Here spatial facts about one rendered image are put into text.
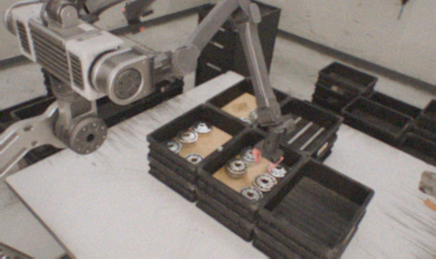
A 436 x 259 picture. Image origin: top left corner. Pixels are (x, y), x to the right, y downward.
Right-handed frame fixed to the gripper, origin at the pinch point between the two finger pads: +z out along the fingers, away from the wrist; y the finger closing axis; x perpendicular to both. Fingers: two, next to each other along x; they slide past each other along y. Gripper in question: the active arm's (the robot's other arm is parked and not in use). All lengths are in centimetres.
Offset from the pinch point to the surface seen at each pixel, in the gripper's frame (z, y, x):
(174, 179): 20.7, 31.1, 16.8
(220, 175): 14.0, 15.7, 5.0
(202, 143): 14.9, 36.1, -5.5
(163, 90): 51, 122, -65
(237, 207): 11.2, -1.4, 16.1
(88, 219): 32, 44, 52
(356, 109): 39, 8, -154
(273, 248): 18.5, -20.3, 15.2
